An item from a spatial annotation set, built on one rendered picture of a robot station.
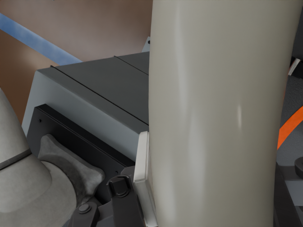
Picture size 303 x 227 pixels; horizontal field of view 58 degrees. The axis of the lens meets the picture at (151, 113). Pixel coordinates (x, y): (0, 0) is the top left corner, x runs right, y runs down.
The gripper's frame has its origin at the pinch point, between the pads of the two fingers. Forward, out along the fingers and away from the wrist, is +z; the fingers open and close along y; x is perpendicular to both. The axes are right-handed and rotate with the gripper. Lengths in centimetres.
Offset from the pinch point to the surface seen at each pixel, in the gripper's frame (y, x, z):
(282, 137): 46, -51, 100
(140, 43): -8, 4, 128
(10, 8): -81, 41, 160
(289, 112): 50, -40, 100
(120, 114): -12.2, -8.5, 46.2
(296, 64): 54, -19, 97
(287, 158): 47, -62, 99
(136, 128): -8.9, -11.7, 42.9
